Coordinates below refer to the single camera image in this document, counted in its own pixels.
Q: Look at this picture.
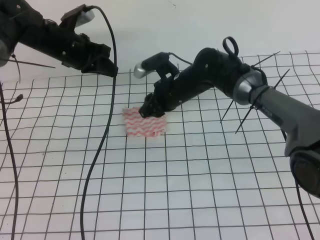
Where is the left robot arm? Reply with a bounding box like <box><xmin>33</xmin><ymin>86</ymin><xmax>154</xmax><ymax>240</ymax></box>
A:
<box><xmin>0</xmin><ymin>0</ymin><xmax>118</xmax><ymax>78</ymax></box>

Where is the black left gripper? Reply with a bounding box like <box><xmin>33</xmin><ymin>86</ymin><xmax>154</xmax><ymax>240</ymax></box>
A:
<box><xmin>49</xmin><ymin>24</ymin><xmax>118</xmax><ymax>77</ymax></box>

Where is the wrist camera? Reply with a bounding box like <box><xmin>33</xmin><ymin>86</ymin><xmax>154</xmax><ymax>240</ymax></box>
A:
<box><xmin>59</xmin><ymin>4</ymin><xmax>95</xmax><ymax>30</ymax></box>
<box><xmin>133</xmin><ymin>52</ymin><xmax>179</xmax><ymax>80</ymax></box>

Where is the black right camera cable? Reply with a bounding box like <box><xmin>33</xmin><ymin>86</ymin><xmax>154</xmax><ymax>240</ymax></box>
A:
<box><xmin>167</xmin><ymin>51</ymin><xmax>194</xmax><ymax>67</ymax></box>

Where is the pink wavy striped towel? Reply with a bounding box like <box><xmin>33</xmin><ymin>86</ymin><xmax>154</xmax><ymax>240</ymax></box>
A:
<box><xmin>122</xmin><ymin>107</ymin><xmax>167</xmax><ymax>138</ymax></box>

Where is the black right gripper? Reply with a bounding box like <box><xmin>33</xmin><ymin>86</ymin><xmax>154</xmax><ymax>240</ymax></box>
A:
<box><xmin>138</xmin><ymin>72</ymin><xmax>200</xmax><ymax>118</ymax></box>

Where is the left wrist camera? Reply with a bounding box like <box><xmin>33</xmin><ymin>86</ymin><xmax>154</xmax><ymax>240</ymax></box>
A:
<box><xmin>59</xmin><ymin>4</ymin><xmax>95</xmax><ymax>30</ymax></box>

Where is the black left camera cable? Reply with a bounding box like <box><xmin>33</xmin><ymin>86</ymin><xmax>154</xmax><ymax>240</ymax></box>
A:
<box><xmin>79</xmin><ymin>6</ymin><xmax>117</xmax><ymax>240</ymax></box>

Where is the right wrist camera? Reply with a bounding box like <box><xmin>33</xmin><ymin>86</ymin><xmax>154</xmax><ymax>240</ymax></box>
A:
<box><xmin>133</xmin><ymin>52</ymin><xmax>179</xmax><ymax>80</ymax></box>

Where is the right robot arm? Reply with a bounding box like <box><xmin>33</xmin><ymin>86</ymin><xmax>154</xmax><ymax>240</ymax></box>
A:
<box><xmin>134</xmin><ymin>36</ymin><xmax>320</xmax><ymax>197</ymax></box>

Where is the black camera cable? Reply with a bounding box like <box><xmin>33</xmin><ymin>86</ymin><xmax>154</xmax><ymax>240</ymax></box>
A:
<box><xmin>167</xmin><ymin>51</ymin><xmax>194</xmax><ymax>67</ymax></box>
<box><xmin>79</xmin><ymin>6</ymin><xmax>117</xmax><ymax>240</ymax></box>

